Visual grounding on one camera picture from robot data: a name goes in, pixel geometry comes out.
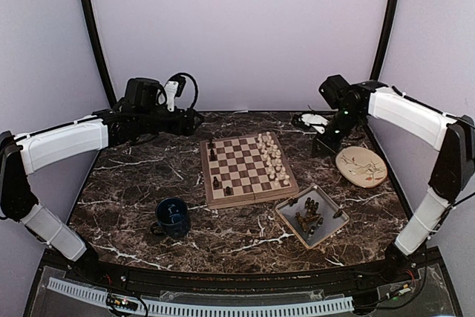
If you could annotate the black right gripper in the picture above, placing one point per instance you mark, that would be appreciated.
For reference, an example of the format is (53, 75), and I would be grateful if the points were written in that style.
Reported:
(328, 147)

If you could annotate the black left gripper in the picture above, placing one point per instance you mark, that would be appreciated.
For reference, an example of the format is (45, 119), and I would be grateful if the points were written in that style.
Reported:
(188, 128)

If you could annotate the dark wooden chess knight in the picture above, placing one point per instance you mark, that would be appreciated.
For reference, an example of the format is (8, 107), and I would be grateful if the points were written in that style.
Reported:
(215, 183)
(212, 155)

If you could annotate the wooden folding chess board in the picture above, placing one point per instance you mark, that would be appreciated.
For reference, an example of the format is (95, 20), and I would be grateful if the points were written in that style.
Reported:
(239, 166)

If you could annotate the silver metal tray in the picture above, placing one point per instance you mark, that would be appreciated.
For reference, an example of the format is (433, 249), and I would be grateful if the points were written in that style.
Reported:
(312, 216)

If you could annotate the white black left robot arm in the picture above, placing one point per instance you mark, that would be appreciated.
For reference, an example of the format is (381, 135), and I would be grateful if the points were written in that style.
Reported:
(147, 109)

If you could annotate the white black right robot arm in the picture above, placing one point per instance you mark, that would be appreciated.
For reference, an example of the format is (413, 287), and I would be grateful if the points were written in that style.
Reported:
(450, 137)

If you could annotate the white chess pieces row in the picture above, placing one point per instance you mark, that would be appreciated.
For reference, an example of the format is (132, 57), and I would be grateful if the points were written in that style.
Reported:
(272, 158)

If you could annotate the cream floral ceramic plate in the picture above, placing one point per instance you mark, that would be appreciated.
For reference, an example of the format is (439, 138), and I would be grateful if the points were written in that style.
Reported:
(361, 166)

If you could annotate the dark blue enamel mug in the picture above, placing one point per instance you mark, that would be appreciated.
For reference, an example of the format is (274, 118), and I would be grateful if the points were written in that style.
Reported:
(171, 219)

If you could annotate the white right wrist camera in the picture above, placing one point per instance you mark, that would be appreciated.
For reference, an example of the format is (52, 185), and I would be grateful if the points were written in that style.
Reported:
(309, 121)

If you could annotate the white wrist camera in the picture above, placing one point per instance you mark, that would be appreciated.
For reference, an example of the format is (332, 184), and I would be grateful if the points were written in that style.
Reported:
(309, 121)
(173, 89)

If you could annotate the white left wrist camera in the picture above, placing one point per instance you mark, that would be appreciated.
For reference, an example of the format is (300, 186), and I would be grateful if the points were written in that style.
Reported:
(173, 89)

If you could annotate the black right frame post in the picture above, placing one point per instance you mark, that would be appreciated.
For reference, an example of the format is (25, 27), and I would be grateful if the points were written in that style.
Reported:
(384, 39)

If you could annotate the black frame post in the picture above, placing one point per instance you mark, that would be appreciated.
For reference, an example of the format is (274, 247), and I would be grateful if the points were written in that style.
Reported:
(96, 46)
(384, 39)

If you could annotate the black left frame post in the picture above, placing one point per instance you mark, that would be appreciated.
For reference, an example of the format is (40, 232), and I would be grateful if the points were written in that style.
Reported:
(96, 46)

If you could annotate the white slotted cable duct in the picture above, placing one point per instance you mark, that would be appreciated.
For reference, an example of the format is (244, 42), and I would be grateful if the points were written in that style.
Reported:
(187, 304)

